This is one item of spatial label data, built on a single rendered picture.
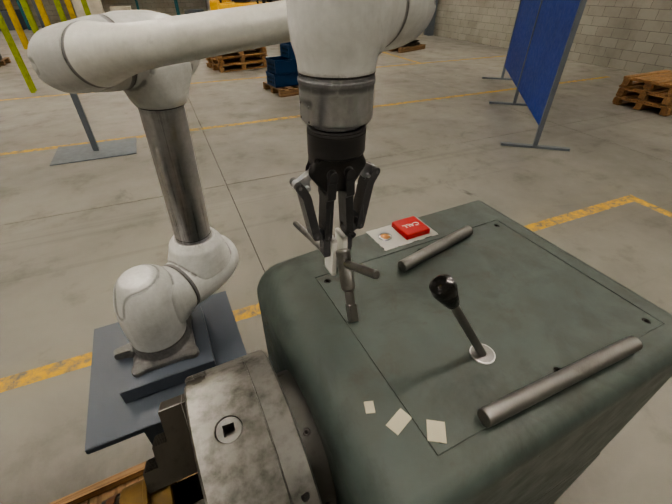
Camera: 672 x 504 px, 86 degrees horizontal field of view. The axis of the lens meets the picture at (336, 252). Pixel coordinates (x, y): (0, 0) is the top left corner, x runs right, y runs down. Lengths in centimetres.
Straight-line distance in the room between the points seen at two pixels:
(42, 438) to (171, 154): 166
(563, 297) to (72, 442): 206
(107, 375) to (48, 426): 104
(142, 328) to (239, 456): 64
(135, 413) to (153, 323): 26
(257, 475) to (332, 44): 49
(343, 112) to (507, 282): 44
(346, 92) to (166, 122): 59
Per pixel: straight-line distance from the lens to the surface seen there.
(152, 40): 66
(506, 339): 62
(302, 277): 66
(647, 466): 227
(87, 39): 74
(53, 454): 223
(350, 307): 56
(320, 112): 44
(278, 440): 52
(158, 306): 106
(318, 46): 42
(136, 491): 66
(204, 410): 55
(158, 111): 94
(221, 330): 130
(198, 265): 111
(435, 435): 50
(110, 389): 128
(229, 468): 52
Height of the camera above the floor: 169
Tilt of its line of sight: 37 degrees down
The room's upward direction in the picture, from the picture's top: straight up
